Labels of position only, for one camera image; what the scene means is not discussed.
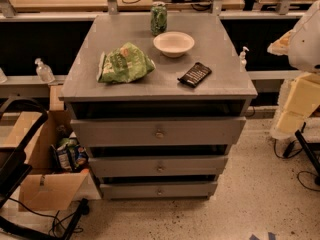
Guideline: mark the grey top drawer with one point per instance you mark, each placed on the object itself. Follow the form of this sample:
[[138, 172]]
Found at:
[[162, 132]]

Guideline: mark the grey drawer cabinet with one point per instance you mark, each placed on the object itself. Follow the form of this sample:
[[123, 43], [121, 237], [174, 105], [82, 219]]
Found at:
[[226, 92]]

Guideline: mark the white pump bottle right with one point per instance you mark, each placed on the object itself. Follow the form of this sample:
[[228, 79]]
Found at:
[[242, 56]]

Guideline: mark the foam gripper body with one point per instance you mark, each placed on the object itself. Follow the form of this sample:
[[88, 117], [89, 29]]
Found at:
[[307, 42]]

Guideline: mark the white bowl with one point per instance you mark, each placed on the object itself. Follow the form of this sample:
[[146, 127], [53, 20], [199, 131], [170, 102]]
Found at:
[[173, 44]]

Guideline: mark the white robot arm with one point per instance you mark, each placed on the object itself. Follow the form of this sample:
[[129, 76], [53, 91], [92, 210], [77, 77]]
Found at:
[[308, 24]]

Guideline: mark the black snack bar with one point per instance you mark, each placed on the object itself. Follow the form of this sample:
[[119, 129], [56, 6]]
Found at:
[[195, 75]]

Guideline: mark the grey bottom drawer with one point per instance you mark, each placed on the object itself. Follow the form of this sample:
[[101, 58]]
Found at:
[[159, 190]]

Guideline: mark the black stand with pole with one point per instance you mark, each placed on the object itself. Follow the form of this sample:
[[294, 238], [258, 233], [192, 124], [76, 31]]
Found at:
[[310, 149]]

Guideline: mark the black chair frame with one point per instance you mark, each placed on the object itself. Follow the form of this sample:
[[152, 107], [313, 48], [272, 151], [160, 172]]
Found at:
[[13, 170]]

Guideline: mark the cardboard box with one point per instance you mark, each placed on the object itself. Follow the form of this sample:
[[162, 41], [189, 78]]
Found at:
[[46, 187]]

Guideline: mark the snack bags in box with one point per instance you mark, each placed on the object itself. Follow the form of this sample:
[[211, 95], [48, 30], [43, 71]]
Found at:
[[69, 155]]

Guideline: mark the green chip bag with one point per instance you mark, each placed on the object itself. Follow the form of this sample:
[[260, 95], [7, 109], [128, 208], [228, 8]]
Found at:
[[124, 65]]

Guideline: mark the grey drawer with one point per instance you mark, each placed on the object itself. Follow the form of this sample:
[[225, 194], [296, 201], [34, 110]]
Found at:
[[159, 190], [162, 132], [158, 166]]

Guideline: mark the green soda can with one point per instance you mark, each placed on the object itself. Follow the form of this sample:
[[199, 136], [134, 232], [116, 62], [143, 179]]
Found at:
[[158, 18]]

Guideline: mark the clear sanitizer bottle left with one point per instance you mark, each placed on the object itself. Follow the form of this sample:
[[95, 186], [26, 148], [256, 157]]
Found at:
[[44, 71]]

